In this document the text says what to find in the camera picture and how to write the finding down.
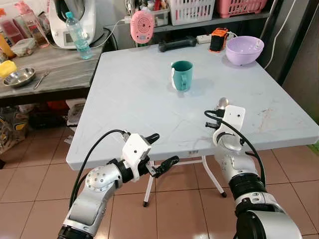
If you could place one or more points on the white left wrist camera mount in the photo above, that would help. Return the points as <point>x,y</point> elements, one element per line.
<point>135,149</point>

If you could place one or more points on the white kitchen appliance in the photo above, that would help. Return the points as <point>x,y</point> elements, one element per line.
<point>79,15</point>

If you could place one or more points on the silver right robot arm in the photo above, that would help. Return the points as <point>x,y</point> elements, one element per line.
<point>234,164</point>

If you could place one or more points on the white folding table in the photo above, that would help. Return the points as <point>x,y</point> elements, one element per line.
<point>129,104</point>

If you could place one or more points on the red plastic container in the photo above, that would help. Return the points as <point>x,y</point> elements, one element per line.
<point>11,30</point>

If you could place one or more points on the pink round device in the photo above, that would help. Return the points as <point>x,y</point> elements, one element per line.
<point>142,26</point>

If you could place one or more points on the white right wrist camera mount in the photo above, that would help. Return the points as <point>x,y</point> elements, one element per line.
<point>233,119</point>

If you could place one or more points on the orange and black device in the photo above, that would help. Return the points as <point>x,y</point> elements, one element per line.
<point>218,41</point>

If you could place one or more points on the clear plastic water bottle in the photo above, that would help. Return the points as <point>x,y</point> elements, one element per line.
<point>79,37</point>

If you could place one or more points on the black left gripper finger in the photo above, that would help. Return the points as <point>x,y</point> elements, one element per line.
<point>167,165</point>
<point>152,139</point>

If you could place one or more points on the clear plastic food container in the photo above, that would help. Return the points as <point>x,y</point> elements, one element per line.
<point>23,47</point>

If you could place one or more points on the pink plastic basket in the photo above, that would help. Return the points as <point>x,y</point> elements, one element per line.
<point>241,7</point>

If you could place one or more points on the clear plastic box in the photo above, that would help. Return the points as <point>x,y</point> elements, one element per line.
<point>160,17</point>

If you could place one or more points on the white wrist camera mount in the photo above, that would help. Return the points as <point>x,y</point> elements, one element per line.
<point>233,119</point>
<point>135,149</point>

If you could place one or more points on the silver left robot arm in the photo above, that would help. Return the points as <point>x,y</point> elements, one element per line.
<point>94,199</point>

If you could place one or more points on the green floor mat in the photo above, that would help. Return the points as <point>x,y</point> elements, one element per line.
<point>314,147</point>

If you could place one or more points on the black flashlight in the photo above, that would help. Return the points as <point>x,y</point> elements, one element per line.
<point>177,44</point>

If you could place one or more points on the white plastic basket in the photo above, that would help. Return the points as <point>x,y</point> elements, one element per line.
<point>192,12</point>

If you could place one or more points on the white power strip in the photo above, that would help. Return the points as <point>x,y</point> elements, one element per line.
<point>203,38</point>

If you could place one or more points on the pink lidded plastic container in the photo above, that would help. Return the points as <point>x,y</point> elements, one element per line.
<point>32,25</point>

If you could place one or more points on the silver metal fork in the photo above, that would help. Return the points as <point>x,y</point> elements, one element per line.
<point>42,78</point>

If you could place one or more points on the purple plastic bowl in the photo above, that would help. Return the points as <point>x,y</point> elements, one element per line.
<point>244,52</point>

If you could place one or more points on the grey wooden side table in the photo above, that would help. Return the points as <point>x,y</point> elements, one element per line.
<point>55,82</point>

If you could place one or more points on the woven storage bag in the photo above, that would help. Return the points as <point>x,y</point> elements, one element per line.
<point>12,129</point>

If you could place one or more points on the black metal shelf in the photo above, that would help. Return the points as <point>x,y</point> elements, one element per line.
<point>224,21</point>

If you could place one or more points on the orange plastic bottle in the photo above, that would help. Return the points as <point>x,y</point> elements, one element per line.
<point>5,47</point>

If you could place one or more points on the stainless steel bowl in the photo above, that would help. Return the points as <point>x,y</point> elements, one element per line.
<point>19,77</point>

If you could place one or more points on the teal ceramic mug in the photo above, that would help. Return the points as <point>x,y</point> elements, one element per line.
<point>182,74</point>

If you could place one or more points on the silver metal spoon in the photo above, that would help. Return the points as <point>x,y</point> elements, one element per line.
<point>222,102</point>

